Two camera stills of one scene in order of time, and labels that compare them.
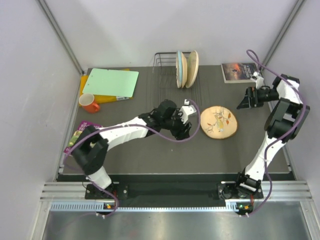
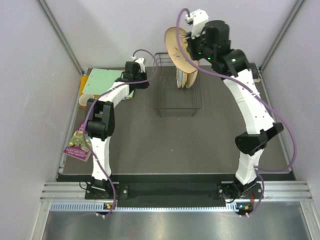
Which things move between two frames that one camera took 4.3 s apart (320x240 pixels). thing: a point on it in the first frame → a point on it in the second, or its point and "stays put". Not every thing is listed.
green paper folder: x=122 y=84 stays put
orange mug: x=86 y=100 stays put
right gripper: x=247 y=102 → x=191 y=42
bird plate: x=218 y=122 → x=175 y=52
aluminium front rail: x=272 y=190 stays put
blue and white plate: x=179 y=69 stays put
